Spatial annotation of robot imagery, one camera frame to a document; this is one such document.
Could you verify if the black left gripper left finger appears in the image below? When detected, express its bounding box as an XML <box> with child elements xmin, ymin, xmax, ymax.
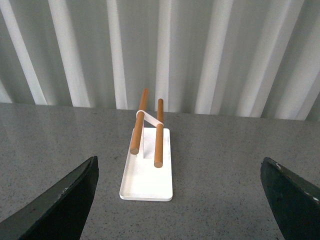
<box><xmin>0</xmin><ymin>156</ymin><xmax>99</xmax><ymax>240</ymax></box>

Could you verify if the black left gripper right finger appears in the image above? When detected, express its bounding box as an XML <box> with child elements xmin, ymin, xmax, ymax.
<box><xmin>260</xmin><ymin>157</ymin><xmax>320</xmax><ymax>240</ymax></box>

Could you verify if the white rack with wooden bars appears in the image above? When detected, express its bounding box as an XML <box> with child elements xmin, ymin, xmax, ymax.
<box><xmin>119</xmin><ymin>88</ymin><xmax>173</xmax><ymax>202</ymax></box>

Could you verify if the white pleated curtain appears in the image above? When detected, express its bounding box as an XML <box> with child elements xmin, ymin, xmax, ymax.
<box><xmin>0</xmin><ymin>0</ymin><xmax>320</xmax><ymax>121</ymax></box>

